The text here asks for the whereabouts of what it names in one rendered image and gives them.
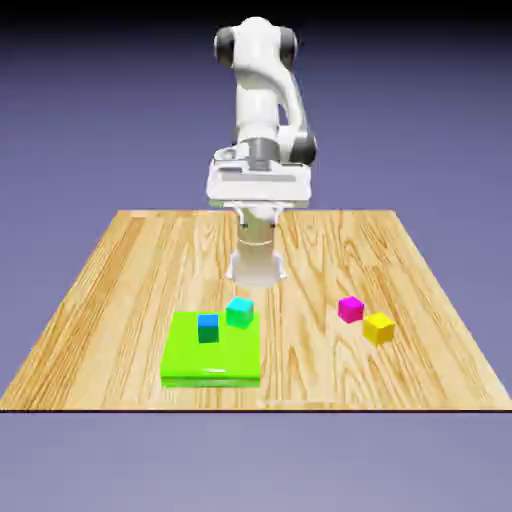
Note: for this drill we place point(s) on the small blue cube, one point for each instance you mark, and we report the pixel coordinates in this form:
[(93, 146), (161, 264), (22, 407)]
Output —
[(208, 328)]

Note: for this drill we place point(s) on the large green box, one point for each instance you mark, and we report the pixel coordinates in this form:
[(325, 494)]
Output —
[(224, 356)]

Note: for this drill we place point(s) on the small magenta cube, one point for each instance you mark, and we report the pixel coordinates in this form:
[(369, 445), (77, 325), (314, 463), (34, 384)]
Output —
[(350, 310)]

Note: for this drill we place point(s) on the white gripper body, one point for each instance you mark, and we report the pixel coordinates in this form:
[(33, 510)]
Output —
[(260, 192)]

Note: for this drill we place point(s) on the small yellow cube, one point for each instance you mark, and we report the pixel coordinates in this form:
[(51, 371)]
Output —
[(378, 328)]

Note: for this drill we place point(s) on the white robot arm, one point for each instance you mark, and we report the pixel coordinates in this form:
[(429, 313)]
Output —
[(258, 100)]

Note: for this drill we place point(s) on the small cyan cube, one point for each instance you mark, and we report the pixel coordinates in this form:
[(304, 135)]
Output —
[(240, 312)]

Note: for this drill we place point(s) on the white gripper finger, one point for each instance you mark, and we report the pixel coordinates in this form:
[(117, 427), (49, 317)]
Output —
[(240, 214), (276, 214)]

